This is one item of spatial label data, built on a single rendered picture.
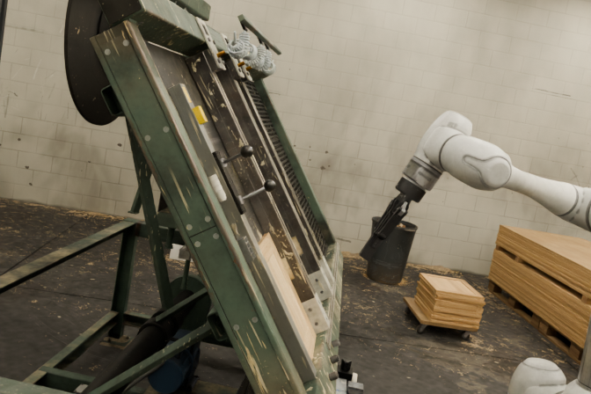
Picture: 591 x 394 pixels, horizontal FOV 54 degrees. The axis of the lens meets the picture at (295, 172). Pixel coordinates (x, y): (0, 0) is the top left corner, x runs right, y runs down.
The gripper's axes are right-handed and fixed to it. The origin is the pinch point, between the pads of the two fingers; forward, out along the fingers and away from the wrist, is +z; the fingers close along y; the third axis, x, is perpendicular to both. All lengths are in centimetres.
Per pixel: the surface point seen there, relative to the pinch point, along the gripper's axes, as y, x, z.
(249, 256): -11.5, -24.5, 22.8
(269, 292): -14.7, -13.4, 29.3
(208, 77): -55, -68, -12
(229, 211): -16.2, -36.1, 15.9
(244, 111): -92, -53, -8
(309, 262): -88, 4, 30
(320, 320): -49, 12, 38
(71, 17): -60, -120, -3
